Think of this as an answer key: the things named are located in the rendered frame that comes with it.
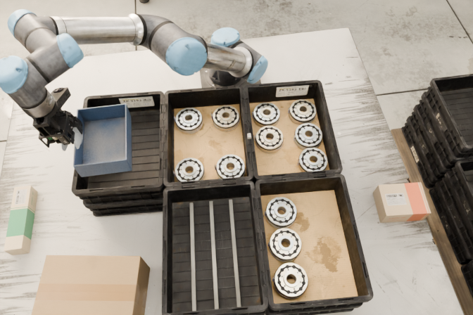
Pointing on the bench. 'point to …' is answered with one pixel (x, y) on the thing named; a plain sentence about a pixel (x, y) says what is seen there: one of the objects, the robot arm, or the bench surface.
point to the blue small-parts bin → (104, 140)
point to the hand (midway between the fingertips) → (77, 139)
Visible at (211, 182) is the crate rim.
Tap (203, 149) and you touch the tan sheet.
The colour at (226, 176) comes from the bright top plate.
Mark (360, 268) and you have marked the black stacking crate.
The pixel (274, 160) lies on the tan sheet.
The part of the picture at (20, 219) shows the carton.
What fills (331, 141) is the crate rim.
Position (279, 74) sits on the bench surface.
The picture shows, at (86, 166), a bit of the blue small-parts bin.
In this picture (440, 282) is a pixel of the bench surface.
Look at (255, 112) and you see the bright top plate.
